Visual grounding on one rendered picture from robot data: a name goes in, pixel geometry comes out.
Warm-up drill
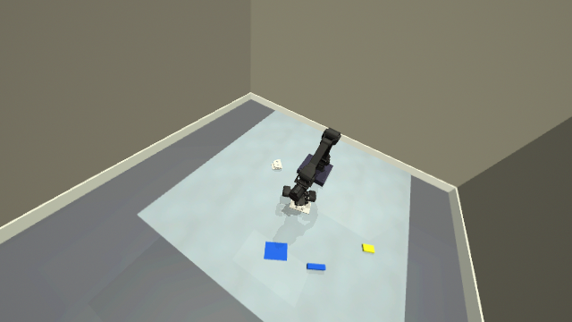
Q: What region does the yellow rectangular block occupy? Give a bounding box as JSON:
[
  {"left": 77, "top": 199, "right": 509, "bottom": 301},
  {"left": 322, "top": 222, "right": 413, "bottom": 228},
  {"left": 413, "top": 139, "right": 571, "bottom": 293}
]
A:
[{"left": 362, "top": 243, "right": 374, "bottom": 253}]

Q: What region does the blue rectangular bar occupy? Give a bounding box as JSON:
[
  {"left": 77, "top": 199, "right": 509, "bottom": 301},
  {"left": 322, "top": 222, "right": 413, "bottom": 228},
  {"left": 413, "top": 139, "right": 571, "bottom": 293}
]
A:
[{"left": 307, "top": 263, "right": 326, "bottom": 270}]

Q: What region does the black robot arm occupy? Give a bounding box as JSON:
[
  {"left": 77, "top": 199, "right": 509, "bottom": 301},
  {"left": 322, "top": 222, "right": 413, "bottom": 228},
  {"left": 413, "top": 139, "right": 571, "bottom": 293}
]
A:
[{"left": 289, "top": 127, "right": 341, "bottom": 206}]

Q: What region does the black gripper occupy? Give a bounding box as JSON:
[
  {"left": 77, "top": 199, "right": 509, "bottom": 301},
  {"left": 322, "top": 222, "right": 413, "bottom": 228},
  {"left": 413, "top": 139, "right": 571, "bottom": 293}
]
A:
[{"left": 282, "top": 185, "right": 316, "bottom": 202}]

